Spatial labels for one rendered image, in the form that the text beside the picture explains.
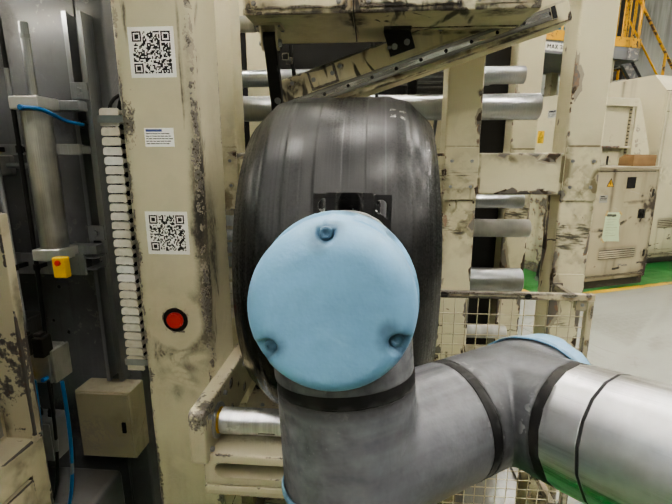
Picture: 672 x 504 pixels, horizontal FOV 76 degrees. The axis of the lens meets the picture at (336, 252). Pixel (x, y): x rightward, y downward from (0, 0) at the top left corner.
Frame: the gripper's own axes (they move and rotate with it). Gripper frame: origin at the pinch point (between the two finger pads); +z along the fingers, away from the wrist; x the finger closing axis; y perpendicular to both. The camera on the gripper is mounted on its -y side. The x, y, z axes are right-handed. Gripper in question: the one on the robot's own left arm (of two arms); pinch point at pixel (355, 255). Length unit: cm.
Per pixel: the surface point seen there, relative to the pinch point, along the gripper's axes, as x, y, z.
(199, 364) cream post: 28.9, -23.9, 22.4
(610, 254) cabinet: -252, -43, 413
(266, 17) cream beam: 21, 45, 43
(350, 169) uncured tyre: 1.1, 10.6, 4.6
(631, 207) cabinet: -270, 6, 415
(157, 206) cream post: 34.6, 5.0, 19.4
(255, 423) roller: 16.6, -31.0, 15.5
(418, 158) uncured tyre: -7.9, 12.3, 6.9
